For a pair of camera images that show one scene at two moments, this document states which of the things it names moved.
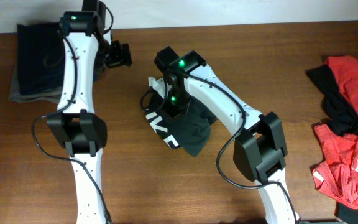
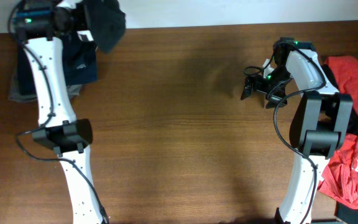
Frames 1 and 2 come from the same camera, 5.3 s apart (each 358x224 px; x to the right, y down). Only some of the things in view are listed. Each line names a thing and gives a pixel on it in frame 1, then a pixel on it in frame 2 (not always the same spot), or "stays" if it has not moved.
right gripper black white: x=174 y=112 -> x=258 y=86
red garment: x=348 y=172 stays
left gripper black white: x=119 y=58 -> x=82 y=18
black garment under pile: x=342 y=117 stays
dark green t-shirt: x=191 y=130 -> x=107 y=21
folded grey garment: x=52 y=96 stays
